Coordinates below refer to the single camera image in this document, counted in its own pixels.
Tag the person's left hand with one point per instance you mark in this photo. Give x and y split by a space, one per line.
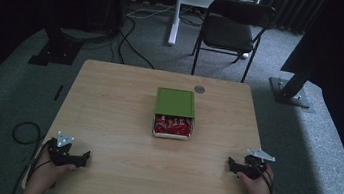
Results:
45 172

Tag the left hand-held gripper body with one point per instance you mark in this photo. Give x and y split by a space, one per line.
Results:
61 154

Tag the person's right hand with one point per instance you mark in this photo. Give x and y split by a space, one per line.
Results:
260 191

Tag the pile of red packets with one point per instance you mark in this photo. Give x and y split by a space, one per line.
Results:
172 126

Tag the white desk frame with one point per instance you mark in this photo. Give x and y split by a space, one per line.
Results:
175 17

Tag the black tape strip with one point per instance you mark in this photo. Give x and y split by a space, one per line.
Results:
58 92

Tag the black stand with flat base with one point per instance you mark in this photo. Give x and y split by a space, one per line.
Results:
56 51

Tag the black folding chair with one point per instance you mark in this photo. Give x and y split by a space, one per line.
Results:
229 32

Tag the black stand with bolted base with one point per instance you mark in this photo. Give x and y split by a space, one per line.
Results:
290 92

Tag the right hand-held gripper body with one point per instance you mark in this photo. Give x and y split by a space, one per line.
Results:
252 169

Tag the green box sleeve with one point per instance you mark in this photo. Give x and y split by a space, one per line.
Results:
175 102

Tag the round grey table grommet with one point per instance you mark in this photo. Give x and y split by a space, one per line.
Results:
199 89

